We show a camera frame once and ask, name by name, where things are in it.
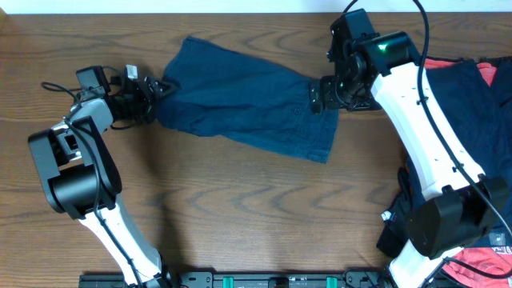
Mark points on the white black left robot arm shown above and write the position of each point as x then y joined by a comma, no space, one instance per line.
79,177

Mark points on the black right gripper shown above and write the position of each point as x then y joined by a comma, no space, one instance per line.
331,100

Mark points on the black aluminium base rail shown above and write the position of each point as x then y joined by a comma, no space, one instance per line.
207,279

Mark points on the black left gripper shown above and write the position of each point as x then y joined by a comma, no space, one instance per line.
150,104

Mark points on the dark blue denim shorts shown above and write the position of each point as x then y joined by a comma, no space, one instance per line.
245,99

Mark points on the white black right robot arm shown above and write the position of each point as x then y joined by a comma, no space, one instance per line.
461,203

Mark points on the red orange garment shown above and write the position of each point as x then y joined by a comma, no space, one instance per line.
486,264

